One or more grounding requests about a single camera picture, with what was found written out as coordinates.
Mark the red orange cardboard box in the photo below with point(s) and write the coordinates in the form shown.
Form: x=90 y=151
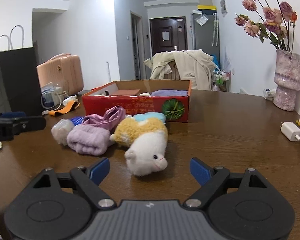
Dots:
x=135 y=97

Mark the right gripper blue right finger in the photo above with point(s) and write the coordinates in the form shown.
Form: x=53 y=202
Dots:
x=212 y=181

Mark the purple folded towel in box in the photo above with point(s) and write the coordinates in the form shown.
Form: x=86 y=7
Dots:
x=169 y=92

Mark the grey refrigerator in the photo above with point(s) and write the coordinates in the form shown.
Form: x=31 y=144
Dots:
x=202 y=34

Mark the wooden chair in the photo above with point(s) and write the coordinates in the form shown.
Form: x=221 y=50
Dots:
x=173 y=73

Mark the white small bottle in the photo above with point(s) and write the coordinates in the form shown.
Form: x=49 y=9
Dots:
x=69 y=99

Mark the white small jar by vase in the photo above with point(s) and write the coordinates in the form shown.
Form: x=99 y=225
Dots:
x=269 y=94

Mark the pink hard-shell suitcase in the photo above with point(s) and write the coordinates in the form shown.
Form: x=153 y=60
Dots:
x=63 y=70

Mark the yellow white plush hamster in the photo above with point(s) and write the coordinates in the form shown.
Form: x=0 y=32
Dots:
x=146 y=142

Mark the beige coat on chair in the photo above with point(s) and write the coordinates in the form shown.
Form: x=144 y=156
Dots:
x=193 y=65

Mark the clear tissue pack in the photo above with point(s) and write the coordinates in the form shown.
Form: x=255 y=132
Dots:
x=61 y=130

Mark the blue tissue pack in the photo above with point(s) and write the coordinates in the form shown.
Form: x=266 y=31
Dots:
x=77 y=120

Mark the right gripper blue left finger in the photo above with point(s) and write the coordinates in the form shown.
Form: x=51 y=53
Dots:
x=87 y=181

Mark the yellow box on refrigerator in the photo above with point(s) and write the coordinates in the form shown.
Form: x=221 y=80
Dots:
x=206 y=7

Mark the black paper shopping bag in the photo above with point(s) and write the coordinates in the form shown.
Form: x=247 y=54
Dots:
x=19 y=84

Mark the dark brown entrance door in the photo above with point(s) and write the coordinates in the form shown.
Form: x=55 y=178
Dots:
x=168 y=34

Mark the dried pink rose bouquet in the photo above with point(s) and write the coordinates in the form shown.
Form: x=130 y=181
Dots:
x=275 y=24

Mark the orange fabric wrap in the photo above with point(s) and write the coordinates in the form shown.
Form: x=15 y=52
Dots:
x=70 y=106

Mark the white power adapter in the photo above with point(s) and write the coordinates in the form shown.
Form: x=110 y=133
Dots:
x=291 y=131

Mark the clear bag with white device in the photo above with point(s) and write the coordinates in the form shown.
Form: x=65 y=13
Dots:
x=52 y=96

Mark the pink textured flower vase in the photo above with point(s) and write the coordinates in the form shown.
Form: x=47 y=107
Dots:
x=287 y=78

